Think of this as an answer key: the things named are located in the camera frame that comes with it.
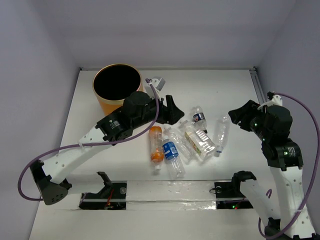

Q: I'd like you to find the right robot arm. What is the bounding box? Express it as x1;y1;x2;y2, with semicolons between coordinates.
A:
228;95;320;240

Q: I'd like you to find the clear unlabeled plastic bottle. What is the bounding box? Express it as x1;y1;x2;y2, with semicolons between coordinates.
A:
164;125;195;164

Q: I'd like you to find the dark blue label bottle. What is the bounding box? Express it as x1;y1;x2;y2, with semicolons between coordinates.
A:
191;105;208;134

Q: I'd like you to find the blue label water bottle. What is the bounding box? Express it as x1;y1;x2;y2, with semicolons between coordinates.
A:
162;135;186;180

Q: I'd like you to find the orange plastic bottle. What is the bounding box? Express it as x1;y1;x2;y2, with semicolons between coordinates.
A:
149;126;164;171

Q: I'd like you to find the aluminium rail edge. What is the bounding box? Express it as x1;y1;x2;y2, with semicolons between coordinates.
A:
249;67;266;105
78;65;256;72

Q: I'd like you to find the clear bottle blue cap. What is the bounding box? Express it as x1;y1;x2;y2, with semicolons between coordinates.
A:
213;115;231;154

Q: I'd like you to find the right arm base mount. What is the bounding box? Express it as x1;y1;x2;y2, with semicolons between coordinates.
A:
209;170;257;210

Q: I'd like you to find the aluminium rail right edge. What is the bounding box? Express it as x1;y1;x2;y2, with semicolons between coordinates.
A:
249;67;266;105

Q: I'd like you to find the orange cylindrical bin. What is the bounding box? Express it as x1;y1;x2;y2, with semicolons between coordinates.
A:
92;63;143;116

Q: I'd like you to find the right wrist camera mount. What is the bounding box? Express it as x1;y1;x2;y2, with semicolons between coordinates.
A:
257;91;283;112

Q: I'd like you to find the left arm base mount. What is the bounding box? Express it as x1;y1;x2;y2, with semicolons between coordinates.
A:
79;171;127;210

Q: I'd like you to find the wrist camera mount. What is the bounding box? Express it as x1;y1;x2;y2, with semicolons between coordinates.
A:
257;91;283;112
144;76;166;98

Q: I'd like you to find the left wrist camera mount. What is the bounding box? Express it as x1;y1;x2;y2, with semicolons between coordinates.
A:
144;76;166;98

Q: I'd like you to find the aluminium rail back edge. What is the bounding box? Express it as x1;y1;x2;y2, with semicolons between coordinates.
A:
78;65;256;72

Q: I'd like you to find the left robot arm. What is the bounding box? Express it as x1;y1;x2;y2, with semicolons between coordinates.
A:
29;91;185;205

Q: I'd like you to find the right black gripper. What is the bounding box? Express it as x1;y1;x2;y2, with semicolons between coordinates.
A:
227;98;271;141

